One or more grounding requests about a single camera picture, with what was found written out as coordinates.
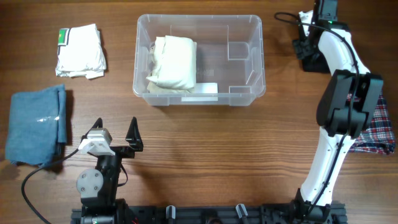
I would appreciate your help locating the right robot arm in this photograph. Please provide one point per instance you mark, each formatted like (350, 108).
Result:
(345, 109)

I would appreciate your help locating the white folded garment green tag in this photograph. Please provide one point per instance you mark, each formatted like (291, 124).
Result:
(80, 53)

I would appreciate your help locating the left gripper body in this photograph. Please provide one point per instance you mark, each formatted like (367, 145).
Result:
(124, 152)

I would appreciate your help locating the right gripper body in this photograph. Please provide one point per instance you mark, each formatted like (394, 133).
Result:
(303, 37)

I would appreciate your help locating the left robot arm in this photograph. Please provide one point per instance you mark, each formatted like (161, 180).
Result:
(98, 186)

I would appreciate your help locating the clear plastic storage bin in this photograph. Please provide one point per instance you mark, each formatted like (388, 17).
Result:
(230, 58)

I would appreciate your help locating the plaid shirt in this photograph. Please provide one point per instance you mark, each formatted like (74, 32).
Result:
(379, 137)

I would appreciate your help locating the cream cloth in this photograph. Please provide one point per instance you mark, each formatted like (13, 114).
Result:
(175, 65)

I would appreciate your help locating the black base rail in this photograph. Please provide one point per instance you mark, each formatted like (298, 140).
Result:
(264, 214)

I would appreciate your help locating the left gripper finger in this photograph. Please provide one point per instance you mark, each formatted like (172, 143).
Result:
(98, 124)
(133, 136)

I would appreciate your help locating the black garment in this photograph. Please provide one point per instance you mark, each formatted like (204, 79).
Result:
(320, 65)

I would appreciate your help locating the blue towel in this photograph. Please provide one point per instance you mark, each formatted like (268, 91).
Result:
(37, 126)

